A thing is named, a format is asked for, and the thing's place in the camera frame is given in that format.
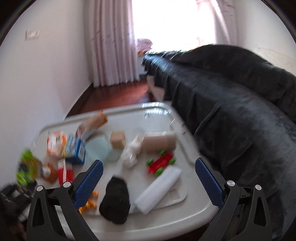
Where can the white bed frame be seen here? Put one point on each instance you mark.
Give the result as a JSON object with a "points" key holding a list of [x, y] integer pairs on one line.
{"points": [[157, 92]]}

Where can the white tissue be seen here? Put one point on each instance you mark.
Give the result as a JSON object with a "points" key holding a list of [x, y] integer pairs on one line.
{"points": [[131, 151]]}

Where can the orange white biscuit wrapper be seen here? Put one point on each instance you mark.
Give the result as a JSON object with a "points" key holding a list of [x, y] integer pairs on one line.
{"points": [[88, 127]]}

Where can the white plastic storage box lid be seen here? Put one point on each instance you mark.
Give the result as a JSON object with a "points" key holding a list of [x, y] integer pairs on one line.
{"points": [[184, 208]]}

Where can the orange snack bag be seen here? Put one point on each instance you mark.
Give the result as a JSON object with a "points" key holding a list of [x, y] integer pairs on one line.
{"points": [[55, 143]]}

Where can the pink curtain right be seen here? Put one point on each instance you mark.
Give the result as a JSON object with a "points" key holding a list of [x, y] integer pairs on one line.
{"points": [[226, 30]]}

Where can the blue white milk carton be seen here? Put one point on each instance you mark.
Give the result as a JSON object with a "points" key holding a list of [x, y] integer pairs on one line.
{"points": [[74, 150]]}

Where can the dark grey bed blanket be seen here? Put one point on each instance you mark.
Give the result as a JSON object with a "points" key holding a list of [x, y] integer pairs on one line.
{"points": [[241, 111]]}

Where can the black sock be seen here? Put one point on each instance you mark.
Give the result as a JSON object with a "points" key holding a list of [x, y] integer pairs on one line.
{"points": [[115, 205]]}

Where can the small brown cardboard box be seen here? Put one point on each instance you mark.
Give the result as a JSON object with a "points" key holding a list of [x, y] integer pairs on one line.
{"points": [[118, 139]]}

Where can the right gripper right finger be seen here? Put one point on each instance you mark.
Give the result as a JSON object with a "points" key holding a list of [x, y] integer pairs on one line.
{"points": [[243, 211]]}

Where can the yellow green toy dinosaur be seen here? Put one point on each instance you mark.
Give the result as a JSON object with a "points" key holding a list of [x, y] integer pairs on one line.
{"points": [[91, 204]]}

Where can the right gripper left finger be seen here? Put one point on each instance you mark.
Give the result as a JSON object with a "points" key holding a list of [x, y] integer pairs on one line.
{"points": [[43, 221]]}

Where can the green snack bag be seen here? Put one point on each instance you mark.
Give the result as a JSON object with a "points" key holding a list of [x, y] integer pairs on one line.
{"points": [[29, 168]]}

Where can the red green toy car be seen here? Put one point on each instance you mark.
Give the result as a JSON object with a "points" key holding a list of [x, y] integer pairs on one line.
{"points": [[157, 166]]}

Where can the brown cardboard tube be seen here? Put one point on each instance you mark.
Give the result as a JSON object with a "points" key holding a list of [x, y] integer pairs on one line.
{"points": [[157, 141]]}

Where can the light blue plastic cup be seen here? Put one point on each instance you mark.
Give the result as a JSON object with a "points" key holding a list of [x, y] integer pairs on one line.
{"points": [[99, 148]]}

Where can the pink patterned curtain left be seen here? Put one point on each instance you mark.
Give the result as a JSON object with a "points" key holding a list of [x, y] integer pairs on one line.
{"points": [[110, 42]]}

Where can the folded pink quilt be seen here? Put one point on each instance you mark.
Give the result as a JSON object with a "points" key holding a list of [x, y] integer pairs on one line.
{"points": [[143, 46]]}

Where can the red white carton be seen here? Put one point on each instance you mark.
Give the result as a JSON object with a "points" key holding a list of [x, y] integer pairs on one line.
{"points": [[65, 172]]}

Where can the white wall socket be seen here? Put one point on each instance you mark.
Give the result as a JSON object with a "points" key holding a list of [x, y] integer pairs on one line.
{"points": [[32, 35]]}

